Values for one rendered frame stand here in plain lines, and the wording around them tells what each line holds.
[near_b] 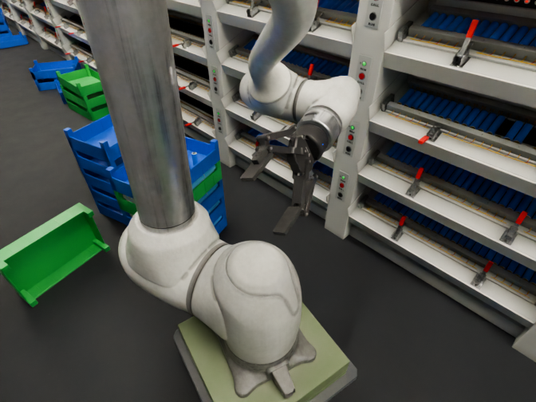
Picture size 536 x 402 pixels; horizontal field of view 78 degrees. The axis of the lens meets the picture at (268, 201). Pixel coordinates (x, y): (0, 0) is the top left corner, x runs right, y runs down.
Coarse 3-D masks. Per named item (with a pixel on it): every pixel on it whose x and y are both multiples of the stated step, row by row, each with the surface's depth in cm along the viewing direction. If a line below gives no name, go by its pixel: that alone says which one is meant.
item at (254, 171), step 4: (272, 152) 59; (268, 156) 58; (272, 156) 59; (264, 160) 58; (268, 160) 58; (252, 164) 58; (256, 164) 58; (260, 164) 57; (264, 164) 57; (248, 168) 58; (252, 168) 57; (256, 168) 57; (260, 168) 56; (244, 172) 57; (248, 172) 57; (252, 172) 56; (256, 172) 56; (260, 172) 56; (244, 176) 56; (248, 176) 56; (252, 176) 55; (256, 176) 56; (244, 180) 57; (248, 180) 56; (252, 180) 55
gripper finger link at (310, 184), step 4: (316, 176) 71; (312, 180) 70; (316, 180) 71; (308, 184) 70; (312, 184) 70; (308, 188) 70; (312, 188) 70; (308, 192) 69; (312, 192) 70; (308, 196) 69; (312, 196) 70; (308, 200) 69; (308, 204) 69; (304, 208) 70; (308, 208) 69; (308, 212) 69; (304, 216) 69
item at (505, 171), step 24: (384, 96) 97; (384, 120) 96; (408, 120) 94; (408, 144) 94; (432, 144) 87; (456, 144) 85; (528, 144) 80; (480, 168) 82; (504, 168) 78; (528, 168) 77; (528, 192) 77
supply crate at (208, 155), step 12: (192, 144) 118; (204, 144) 116; (216, 144) 112; (204, 156) 118; (216, 156) 114; (108, 168) 99; (120, 168) 103; (192, 168) 104; (204, 168) 110; (120, 180) 98; (192, 180) 106; (120, 192) 102
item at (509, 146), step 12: (396, 108) 95; (408, 108) 93; (420, 120) 91; (432, 120) 89; (444, 120) 88; (456, 132) 86; (468, 132) 84; (480, 132) 83; (492, 144) 81; (504, 144) 79; (516, 144) 78; (528, 156) 77
